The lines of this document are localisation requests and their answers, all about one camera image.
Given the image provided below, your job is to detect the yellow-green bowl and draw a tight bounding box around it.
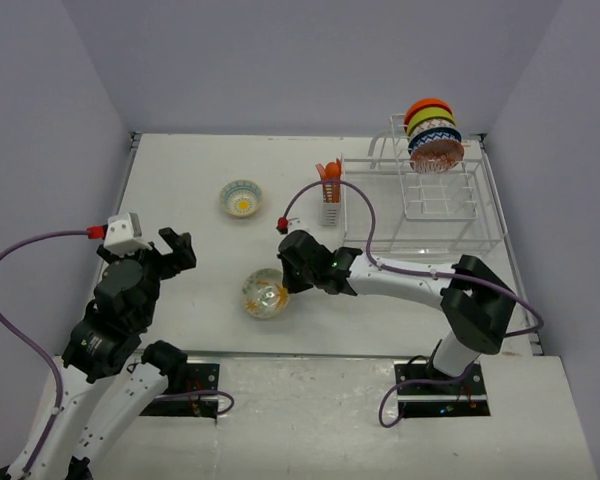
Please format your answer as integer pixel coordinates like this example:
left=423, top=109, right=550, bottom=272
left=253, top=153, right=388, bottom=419
left=404, top=107, right=456, bottom=138

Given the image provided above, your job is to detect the white cutlery holder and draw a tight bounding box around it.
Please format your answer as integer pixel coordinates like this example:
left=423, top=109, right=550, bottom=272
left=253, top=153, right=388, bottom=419
left=320, top=181, right=341, bottom=227

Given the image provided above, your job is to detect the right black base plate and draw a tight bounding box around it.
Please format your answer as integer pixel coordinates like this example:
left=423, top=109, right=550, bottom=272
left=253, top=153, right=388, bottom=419
left=396, top=363, right=491, bottom=418

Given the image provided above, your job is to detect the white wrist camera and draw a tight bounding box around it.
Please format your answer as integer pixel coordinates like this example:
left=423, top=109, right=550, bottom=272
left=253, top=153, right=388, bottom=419
left=103, top=213, right=150, bottom=257
left=276, top=216, right=304, bottom=235

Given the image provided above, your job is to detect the purple camera cable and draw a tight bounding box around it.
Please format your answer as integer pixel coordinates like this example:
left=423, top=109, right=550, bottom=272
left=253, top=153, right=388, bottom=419
left=0, top=225, right=109, bottom=474
left=277, top=180, right=545, bottom=337

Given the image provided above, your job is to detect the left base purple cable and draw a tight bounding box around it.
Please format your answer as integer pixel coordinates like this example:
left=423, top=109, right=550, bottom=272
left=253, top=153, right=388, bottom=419
left=152, top=389, right=235, bottom=415

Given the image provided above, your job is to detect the orange plastic spoon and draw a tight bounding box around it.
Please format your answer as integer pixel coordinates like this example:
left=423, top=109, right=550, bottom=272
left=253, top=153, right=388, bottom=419
left=325, top=159, right=341, bottom=203

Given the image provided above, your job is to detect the white wire dish rack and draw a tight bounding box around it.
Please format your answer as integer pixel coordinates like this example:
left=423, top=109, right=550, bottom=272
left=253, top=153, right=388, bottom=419
left=341, top=114, right=507, bottom=258

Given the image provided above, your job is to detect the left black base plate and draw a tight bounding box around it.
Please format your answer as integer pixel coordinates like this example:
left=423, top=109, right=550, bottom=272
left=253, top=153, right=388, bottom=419
left=140, top=363, right=220, bottom=419

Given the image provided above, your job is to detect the yellow blue sun bowl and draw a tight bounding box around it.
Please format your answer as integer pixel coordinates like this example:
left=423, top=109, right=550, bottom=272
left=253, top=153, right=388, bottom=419
left=219, top=179, right=263, bottom=218

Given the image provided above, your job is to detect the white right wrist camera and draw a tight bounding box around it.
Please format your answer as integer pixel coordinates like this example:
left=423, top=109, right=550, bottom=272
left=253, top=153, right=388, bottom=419
left=276, top=216, right=304, bottom=235

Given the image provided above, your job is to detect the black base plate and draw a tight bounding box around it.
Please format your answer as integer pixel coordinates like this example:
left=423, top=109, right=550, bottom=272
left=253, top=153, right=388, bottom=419
left=396, top=363, right=491, bottom=418
left=140, top=363, right=220, bottom=419

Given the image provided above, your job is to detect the blue zigzag bowl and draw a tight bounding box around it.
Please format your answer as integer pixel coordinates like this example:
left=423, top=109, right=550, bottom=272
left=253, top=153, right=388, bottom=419
left=408, top=127, right=462, bottom=154

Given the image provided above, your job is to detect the floral orange flower bowl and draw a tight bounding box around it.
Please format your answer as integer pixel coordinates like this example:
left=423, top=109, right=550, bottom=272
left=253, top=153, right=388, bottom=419
left=241, top=268, right=290, bottom=320

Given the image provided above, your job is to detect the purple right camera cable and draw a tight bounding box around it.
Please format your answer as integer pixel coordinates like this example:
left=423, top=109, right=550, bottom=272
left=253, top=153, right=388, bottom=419
left=277, top=180, right=545, bottom=337

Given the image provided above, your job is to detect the orange plastic fork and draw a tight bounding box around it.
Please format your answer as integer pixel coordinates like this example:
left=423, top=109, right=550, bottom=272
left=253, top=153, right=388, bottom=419
left=315, top=164, right=331, bottom=202

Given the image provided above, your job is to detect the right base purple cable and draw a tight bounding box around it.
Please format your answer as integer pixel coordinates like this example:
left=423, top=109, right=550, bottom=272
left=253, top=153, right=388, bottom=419
left=378, top=378, right=481, bottom=429

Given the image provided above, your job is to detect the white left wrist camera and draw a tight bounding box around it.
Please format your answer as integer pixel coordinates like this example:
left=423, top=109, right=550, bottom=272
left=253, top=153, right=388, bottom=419
left=103, top=213, right=150, bottom=257

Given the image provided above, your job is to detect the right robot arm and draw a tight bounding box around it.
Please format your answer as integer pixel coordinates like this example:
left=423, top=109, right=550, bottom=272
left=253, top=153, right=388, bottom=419
left=278, top=230, right=515, bottom=393

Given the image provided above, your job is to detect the red patterned bowl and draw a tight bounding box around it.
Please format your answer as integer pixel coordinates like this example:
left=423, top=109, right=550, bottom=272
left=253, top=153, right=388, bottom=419
left=410, top=140, right=464, bottom=174

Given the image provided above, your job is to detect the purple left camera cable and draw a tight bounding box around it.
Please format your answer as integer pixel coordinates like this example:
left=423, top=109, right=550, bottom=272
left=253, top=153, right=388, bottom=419
left=0, top=225, right=109, bottom=474

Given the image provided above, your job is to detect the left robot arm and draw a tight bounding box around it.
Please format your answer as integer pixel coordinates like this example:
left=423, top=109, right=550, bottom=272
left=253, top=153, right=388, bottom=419
left=0, top=218, right=197, bottom=479

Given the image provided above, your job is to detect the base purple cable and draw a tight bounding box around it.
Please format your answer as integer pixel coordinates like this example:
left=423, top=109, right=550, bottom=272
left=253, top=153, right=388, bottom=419
left=378, top=378, right=481, bottom=429
left=152, top=389, right=235, bottom=415

